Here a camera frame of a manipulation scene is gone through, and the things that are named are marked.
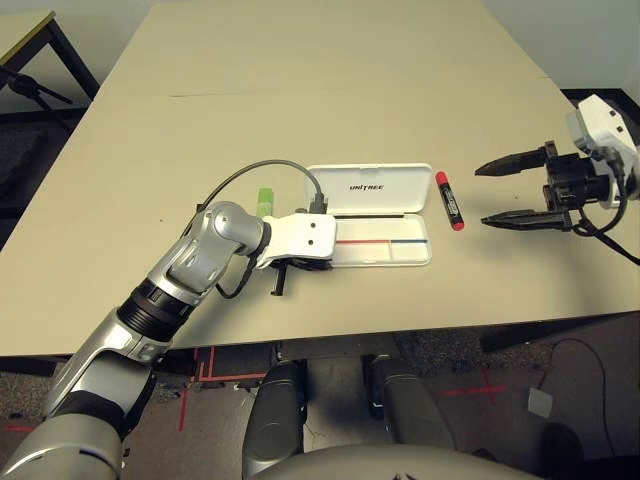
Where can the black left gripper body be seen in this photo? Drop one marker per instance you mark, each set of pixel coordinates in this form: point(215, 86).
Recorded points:
point(279, 282)

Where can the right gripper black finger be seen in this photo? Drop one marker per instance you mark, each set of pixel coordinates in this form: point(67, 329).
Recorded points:
point(525, 220)
point(515, 164)

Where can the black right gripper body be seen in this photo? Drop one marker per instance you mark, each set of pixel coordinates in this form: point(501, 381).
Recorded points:
point(570, 182)

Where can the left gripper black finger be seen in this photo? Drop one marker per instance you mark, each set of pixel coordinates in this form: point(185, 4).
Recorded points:
point(317, 266)

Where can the red black whiteboard marker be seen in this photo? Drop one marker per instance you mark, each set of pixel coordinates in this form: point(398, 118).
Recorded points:
point(450, 202)

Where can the green highlighter pen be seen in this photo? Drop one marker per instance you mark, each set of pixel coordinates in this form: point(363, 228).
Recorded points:
point(265, 200)

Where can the white plastic pencil case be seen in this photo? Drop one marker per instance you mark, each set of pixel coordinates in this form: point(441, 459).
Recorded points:
point(400, 195)

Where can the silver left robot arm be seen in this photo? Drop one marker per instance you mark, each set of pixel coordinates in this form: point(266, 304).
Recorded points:
point(200, 255)

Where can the grey robot left leg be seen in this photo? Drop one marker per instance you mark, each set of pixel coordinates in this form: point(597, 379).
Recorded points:
point(275, 415)

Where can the grey robot leg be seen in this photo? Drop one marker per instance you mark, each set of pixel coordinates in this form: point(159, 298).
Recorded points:
point(275, 415)
point(410, 405)

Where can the grey robot right leg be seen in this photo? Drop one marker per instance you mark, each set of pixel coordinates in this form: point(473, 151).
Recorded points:
point(410, 405)

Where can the grey square floor pad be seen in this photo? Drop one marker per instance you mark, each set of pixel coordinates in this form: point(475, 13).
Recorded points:
point(540, 402)

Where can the grey robot torso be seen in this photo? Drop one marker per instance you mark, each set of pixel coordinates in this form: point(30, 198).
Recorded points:
point(375, 465)

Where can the black shoe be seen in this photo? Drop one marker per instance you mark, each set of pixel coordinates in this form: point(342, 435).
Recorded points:
point(484, 455)
point(562, 447)

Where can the black tripod stand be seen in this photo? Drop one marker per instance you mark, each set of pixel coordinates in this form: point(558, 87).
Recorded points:
point(30, 86)

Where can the side table with black legs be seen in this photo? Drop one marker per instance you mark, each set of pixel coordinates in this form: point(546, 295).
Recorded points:
point(25, 30)

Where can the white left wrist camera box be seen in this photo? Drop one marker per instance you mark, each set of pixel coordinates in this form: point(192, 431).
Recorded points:
point(305, 235)

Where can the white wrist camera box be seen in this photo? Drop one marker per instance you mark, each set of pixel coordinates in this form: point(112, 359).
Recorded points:
point(600, 125)
point(305, 235)

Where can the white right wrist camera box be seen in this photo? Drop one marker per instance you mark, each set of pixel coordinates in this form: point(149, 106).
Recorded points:
point(600, 125)

